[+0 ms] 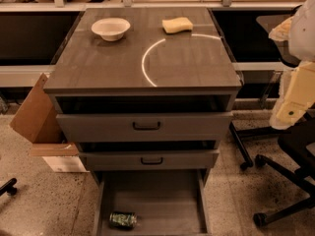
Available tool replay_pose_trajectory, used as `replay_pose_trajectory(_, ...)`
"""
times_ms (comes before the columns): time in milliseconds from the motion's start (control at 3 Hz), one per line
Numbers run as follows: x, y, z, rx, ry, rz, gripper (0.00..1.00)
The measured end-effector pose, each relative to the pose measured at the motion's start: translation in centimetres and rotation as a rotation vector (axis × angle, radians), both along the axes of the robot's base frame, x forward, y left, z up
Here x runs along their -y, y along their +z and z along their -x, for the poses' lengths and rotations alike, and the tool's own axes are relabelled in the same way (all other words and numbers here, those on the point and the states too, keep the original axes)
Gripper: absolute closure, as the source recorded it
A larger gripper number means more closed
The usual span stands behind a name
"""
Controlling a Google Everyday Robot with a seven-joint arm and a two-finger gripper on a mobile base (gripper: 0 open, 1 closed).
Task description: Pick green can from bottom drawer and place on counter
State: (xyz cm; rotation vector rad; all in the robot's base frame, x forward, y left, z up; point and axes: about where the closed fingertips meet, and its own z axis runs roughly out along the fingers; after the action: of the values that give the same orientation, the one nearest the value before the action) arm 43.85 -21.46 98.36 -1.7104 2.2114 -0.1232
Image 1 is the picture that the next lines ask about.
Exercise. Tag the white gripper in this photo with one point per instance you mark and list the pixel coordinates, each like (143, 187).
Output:
(304, 36)

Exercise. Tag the green soda can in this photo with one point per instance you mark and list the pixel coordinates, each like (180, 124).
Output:
(126, 220)

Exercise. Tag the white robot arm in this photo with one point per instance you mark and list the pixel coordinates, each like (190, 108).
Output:
(301, 37)

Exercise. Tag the middle grey drawer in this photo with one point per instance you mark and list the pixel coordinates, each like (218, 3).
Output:
(149, 160)

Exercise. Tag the grey drawer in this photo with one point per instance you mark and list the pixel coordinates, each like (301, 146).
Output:
(165, 202)
(97, 128)
(149, 160)

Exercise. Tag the grey drawer cabinet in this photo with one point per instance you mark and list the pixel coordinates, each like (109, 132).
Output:
(147, 71)

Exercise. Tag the top grey drawer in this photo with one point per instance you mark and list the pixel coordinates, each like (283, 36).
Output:
(97, 128)

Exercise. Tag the bottom grey drawer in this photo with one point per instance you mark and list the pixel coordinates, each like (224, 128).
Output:
(165, 202)

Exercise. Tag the black side table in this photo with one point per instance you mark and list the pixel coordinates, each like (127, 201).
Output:
(277, 28)

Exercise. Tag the yellow sponge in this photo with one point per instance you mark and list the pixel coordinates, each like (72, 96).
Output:
(177, 25)

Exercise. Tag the white bowl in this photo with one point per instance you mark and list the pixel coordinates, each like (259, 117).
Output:
(111, 29)

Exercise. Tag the brown cardboard box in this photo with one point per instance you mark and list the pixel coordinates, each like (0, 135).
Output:
(36, 121)

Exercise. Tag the black chair caster left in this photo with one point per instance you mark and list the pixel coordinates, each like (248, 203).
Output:
(9, 188)

